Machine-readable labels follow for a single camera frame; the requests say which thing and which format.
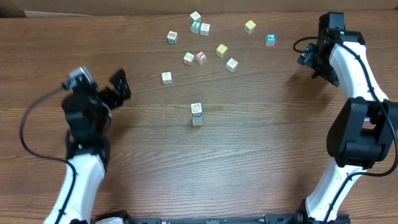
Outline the red edged patterned block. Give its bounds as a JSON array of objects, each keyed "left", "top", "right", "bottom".
[{"left": 191, "top": 103, "right": 203, "bottom": 114}]

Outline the blue D wooden block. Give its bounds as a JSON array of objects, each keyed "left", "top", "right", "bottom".
[{"left": 193, "top": 120, "right": 203, "bottom": 126}]

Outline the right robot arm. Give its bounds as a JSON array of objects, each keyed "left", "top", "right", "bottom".
[{"left": 289, "top": 12, "right": 397, "bottom": 223}]

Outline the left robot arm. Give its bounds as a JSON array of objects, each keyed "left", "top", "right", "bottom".
[{"left": 45, "top": 67, "right": 131, "bottom": 223}]

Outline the plain block lower left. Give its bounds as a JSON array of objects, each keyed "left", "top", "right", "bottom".
[{"left": 162, "top": 72, "right": 172, "bottom": 85}]

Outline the blue P wooden block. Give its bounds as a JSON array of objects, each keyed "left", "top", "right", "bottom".
[{"left": 265, "top": 34, "right": 276, "bottom": 47}]

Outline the green edged wooden block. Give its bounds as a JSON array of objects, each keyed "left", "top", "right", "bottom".
[{"left": 167, "top": 30, "right": 178, "bottom": 44}]

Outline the red edged plain block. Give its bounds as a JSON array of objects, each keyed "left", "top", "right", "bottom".
[{"left": 183, "top": 52, "right": 195, "bottom": 66}]

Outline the yellow block upper right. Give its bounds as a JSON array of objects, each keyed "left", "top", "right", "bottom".
[{"left": 244, "top": 20, "right": 256, "bottom": 34}]

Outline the red letter wooden block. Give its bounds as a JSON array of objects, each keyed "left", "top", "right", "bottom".
[{"left": 195, "top": 51, "right": 207, "bottom": 65}]

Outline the plain patterned wooden block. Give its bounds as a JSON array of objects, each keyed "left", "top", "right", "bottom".
[{"left": 226, "top": 58, "right": 238, "bottom": 72}]

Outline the green letter wooden block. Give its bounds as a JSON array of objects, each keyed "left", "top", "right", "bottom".
[{"left": 190, "top": 21, "right": 201, "bottom": 34}]

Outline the yellow block centre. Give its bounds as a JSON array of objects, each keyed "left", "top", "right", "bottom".
[{"left": 216, "top": 44, "right": 228, "bottom": 58}]

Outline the top plain wooden block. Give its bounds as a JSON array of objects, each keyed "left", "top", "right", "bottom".
[{"left": 190, "top": 11, "right": 201, "bottom": 22}]

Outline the plain block beside green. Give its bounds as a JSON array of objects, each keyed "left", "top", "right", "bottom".
[{"left": 200, "top": 23, "right": 210, "bottom": 36}]

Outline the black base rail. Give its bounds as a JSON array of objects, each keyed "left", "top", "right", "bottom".
[{"left": 90, "top": 210, "right": 352, "bottom": 224}]

